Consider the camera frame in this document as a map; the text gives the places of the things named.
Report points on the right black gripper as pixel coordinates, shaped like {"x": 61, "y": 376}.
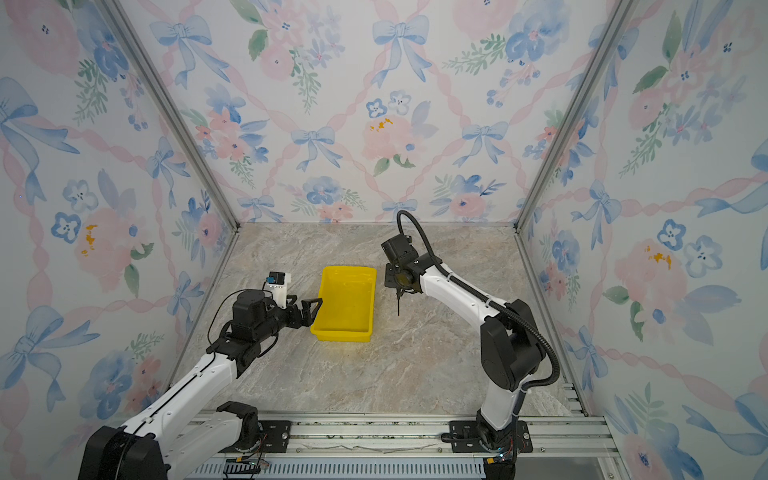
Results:
{"x": 388, "y": 274}

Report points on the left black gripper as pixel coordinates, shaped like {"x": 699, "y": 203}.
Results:
{"x": 307, "y": 316}

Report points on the yellow plastic bin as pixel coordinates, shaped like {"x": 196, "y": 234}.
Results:
{"x": 347, "y": 311}

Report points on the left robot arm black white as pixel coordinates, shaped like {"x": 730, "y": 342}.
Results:
{"x": 157, "y": 443}

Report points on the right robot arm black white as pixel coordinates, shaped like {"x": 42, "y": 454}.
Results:
{"x": 511, "y": 349}

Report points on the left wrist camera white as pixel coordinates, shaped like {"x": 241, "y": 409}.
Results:
{"x": 277, "y": 284}

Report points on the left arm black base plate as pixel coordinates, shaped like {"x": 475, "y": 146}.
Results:
{"x": 268, "y": 436}

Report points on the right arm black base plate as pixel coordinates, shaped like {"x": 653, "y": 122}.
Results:
{"x": 478, "y": 437}

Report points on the aluminium mounting rail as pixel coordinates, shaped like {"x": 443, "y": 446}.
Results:
{"x": 378, "y": 446}

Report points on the left aluminium corner post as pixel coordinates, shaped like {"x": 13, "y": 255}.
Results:
{"x": 117, "y": 19}

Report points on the aluminium corner post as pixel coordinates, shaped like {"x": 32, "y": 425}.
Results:
{"x": 117, "y": 19}
{"x": 582, "y": 96}

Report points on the right aluminium corner post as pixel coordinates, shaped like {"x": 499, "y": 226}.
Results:
{"x": 582, "y": 96}

